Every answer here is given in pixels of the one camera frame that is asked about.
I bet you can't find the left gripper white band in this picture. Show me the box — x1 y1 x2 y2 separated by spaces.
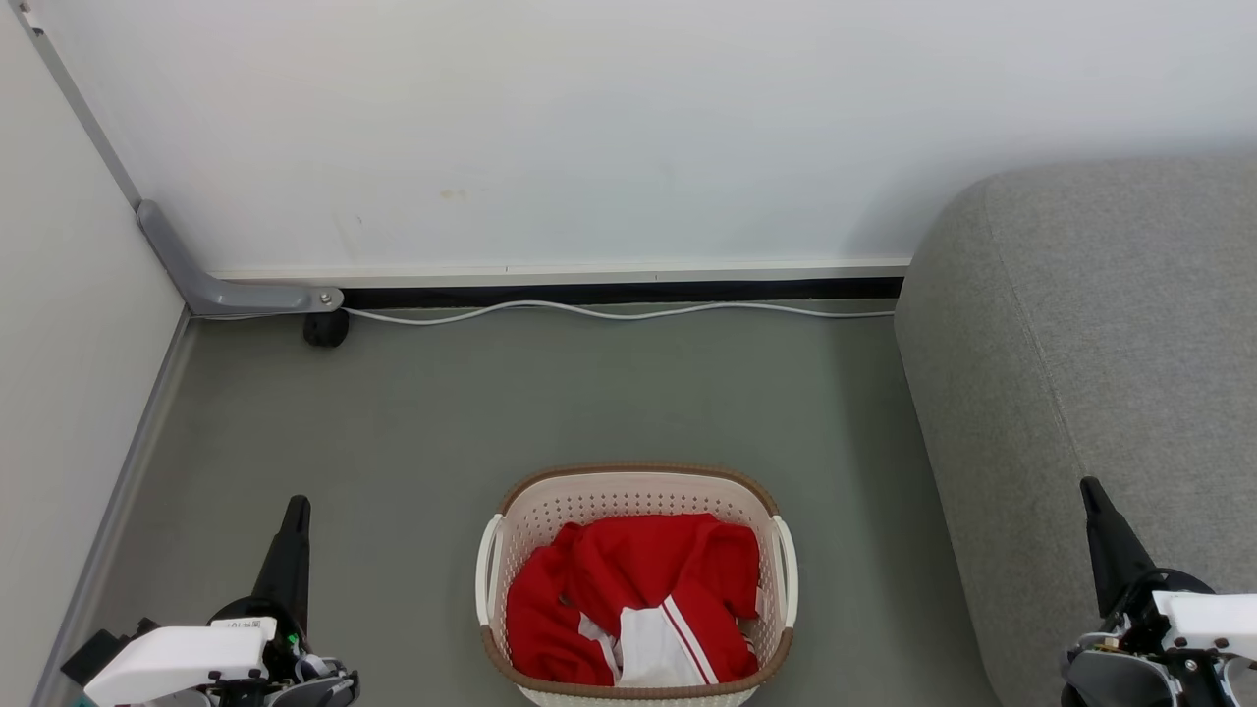
83 495 360 707

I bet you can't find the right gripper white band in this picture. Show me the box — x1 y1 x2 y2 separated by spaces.
1061 477 1257 707

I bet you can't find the red and white garment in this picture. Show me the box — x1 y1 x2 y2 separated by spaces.
506 513 763 688

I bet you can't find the grey fabric sofa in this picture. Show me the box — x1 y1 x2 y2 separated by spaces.
894 155 1257 707

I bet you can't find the black caster wheel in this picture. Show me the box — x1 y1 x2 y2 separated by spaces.
302 309 351 349

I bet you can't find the cream laundry basket brown rim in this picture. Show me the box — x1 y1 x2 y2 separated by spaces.
475 462 799 707

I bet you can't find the grey metal partition foot bracket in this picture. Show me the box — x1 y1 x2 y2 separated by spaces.
137 199 345 317

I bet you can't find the white floor cable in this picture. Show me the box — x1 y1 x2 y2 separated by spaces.
196 299 897 327

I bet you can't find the white and black partition rail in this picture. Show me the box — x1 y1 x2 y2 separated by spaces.
209 258 912 309

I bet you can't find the grey partition corner post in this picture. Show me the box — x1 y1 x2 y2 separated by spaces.
10 0 144 209

